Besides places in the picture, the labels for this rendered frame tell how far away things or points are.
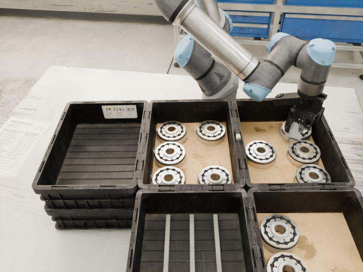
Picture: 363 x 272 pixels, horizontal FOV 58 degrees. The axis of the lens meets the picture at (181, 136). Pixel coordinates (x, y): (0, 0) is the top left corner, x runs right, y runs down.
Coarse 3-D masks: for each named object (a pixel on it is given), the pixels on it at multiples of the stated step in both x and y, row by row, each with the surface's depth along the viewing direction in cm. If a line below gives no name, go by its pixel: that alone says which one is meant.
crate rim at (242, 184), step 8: (152, 104) 117; (232, 112) 112; (232, 120) 109; (232, 128) 106; (144, 136) 105; (144, 144) 102; (144, 152) 99; (144, 160) 97; (240, 160) 96; (144, 168) 95; (240, 168) 94; (240, 176) 91; (152, 184) 90; (160, 184) 90; (168, 184) 90; (176, 184) 90; (184, 184) 90; (192, 184) 90; (200, 184) 90; (208, 184) 90; (216, 184) 90; (224, 184) 90; (232, 184) 90; (240, 184) 90
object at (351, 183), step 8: (232, 104) 116; (240, 128) 106; (328, 128) 105; (240, 136) 105; (328, 136) 103; (240, 144) 101; (336, 144) 100; (240, 152) 98; (336, 152) 98; (344, 160) 95; (344, 168) 93; (248, 176) 91; (352, 176) 90; (248, 184) 89; (256, 184) 89; (264, 184) 89; (272, 184) 89; (280, 184) 89; (288, 184) 89; (296, 184) 89; (304, 184) 89; (312, 184) 89; (320, 184) 89; (328, 184) 89; (336, 184) 89; (344, 184) 89; (352, 184) 88
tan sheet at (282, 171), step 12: (252, 132) 119; (264, 132) 119; (276, 132) 119; (276, 144) 114; (288, 144) 114; (252, 168) 106; (276, 168) 106; (288, 168) 106; (324, 168) 106; (252, 180) 103; (264, 180) 103; (276, 180) 103; (288, 180) 103
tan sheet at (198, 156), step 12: (192, 132) 120; (156, 144) 116; (180, 144) 116; (192, 144) 115; (192, 156) 111; (204, 156) 111; (216, 156) 111; (228, 156) 111; (156, 168) 108; (180, 168) 107; (192, 168) 107; (228, 168) 107; (192, 180) 104
